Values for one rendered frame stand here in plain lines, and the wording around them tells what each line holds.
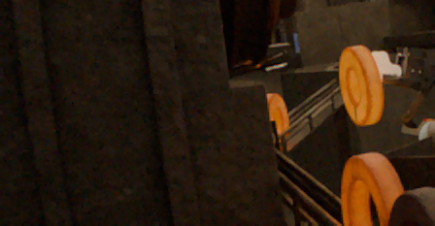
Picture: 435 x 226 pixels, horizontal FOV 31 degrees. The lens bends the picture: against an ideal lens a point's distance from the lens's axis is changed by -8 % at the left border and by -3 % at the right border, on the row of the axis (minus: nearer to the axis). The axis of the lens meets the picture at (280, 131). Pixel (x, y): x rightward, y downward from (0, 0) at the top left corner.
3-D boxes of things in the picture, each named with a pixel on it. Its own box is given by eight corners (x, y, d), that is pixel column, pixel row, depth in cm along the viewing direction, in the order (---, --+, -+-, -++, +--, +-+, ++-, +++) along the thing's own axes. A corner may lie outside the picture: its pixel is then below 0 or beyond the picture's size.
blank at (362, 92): (362, 51, 154) (379, 48, 154) (334, 44, 168) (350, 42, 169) (372, 132, 157) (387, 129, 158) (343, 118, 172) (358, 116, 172)
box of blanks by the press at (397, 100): (367, 224, 393) (347, 62, 385) (281, 206, 466) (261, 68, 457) (512, 177, 443) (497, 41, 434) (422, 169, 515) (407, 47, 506)
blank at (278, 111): (271, 162, 232) (283, 161, 230) (252, 122, 222) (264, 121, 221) (282, 122, 242) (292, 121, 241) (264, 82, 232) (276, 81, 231)
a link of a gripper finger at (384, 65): (356, 48, 162) (399, 54, 165) (353, 77, 162) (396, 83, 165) (362, 48, 159) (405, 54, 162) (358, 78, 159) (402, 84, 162)
